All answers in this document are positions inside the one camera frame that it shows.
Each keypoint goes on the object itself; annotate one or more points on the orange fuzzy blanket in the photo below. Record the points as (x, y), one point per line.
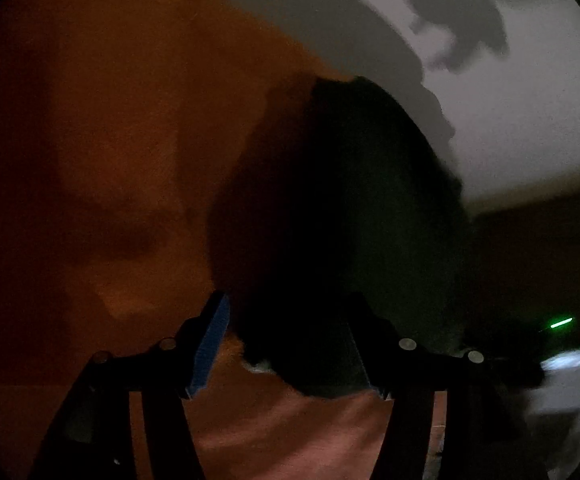
(119, 135)

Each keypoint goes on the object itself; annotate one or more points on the dark brown wooden furniture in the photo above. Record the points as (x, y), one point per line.
(545, 260)

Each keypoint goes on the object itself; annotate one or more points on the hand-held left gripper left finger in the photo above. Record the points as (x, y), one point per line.
(214, 345)

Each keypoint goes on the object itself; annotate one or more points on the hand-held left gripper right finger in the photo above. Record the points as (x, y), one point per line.
(377, 375)

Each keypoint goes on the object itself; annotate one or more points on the dark green cloth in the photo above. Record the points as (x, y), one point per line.
(345, 200)

